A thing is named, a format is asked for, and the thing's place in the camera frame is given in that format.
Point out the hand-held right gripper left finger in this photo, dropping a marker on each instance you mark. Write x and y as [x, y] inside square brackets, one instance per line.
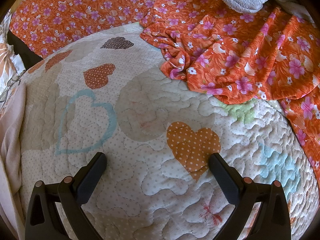
[92, 177]

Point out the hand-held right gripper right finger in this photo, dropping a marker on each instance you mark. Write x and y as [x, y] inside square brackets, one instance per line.
[222, 177]

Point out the pale pink cloth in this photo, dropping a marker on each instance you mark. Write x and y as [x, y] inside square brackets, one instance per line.
[10, 155]

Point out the heart print quilted blanket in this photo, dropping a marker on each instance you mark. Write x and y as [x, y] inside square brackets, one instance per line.
[140, 100]

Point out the floral white pillow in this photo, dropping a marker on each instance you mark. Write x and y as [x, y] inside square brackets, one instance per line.
[10, 65]

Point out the white cloth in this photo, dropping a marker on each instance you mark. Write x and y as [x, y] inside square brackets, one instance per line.
[292, 5]

